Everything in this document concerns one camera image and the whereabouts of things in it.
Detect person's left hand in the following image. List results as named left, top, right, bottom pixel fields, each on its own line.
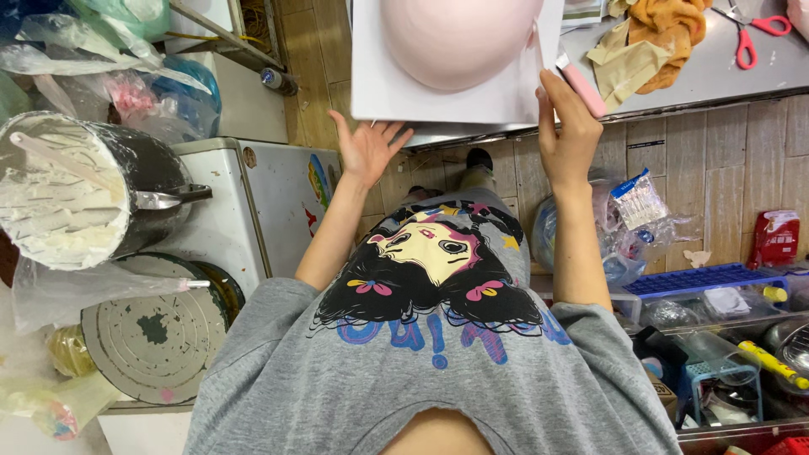
left=328, top=110, right=415, bottom=191

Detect person's right hand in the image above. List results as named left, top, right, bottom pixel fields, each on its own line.
left=535, top=68, right=605, bottom=194

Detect pink cake scraper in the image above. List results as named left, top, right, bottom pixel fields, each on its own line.
left=555, top=51, right=608, bottom=120

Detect white square cake board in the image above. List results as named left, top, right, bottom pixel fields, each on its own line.
left=350, top=0, right=566, bottom=126

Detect black shoe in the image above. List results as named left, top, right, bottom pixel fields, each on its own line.
left=465, top=147, right=494, bottom=173

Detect packet of clear plastic forks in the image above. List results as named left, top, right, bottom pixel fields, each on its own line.
left=609, top=167, right=671, bottom=232

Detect beige cloth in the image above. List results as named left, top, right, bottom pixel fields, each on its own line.
left=586, top=18, right=676, bottom=114

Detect light trouser leg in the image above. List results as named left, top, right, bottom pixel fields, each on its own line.
left=458, top=166, right=498, bottom=194

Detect white chest freezer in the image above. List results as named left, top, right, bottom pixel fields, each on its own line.
left=169, top=137, right=343, bottom=299

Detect small bottle with blue label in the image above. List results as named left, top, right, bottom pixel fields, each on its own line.
left=260, top=67, right=300, bottom=97

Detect heap of clear bags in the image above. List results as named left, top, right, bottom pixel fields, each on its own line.
left=530, top=182, right=704, bottom=286

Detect printed paper sheet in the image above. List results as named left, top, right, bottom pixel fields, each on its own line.
left=560, top=0, right=609, bottom=30

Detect pink dome cake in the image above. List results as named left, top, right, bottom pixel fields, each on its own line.
left=379, top=0, right=546, bottom=92

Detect orange cloth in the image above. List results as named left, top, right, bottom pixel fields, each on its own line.
left=627, top=0, right=714, bottom=96

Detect steel work table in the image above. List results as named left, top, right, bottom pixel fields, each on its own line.
left=403, top=0, right=809, bottom=150

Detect blue plastic tray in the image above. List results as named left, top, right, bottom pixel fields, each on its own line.
left=622, top=263, right=789, bottom=300

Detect dark round turntable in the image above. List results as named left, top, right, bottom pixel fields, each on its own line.
left=190, top=260, right=246, bottom=324

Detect clear plastic storage boxes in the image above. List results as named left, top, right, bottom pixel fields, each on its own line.
left=609, top=287, right=809, bottom=331

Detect red packet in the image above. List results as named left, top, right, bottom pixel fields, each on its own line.
left=746, top=210, right=801, bottom=270

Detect grey printed t-shirt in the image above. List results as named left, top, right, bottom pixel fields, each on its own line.
left=182, top=188, right=685, bottom=455

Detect small blue plastic stool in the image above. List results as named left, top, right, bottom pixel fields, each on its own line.
left=678, top=359, right=764, bottom=426

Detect grey cake turntable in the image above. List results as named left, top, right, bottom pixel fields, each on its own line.
left=80, top=252, right=230, bottom=406

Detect heap of plastic bags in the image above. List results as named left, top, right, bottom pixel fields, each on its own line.
left=0, top=0, right=223, bottom=145

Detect shelf of metal utensils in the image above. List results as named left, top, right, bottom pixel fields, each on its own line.
left=632, top=313, right=809, bottom=455

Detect metal bowl of white cream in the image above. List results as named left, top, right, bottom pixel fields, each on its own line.
left=0, top=111, right=194, bottom=272

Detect clear plastic piping bag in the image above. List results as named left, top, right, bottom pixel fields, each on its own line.
left=11, top=255, right=211, bottom=334

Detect yellow filled plastic bag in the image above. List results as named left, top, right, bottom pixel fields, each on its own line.
left=47, top=325, right=97, bottom=379

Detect crumpled clear plastic bag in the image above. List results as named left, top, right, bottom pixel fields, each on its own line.
left=0, top=369, right=122, bottom=442

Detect metal frame rack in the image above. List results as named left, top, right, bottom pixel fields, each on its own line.
left=166, top=0, right=287, bottom=72

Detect red handled scissors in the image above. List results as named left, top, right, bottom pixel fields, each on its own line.
left=710, top=5, right=793, bottom=71

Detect spatula with metal handle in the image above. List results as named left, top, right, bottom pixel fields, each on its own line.
left=9, top=131, right=214, bottom=211

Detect yellow handled tool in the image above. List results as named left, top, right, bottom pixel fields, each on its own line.
left=737, top=339, right=809, bottom=391

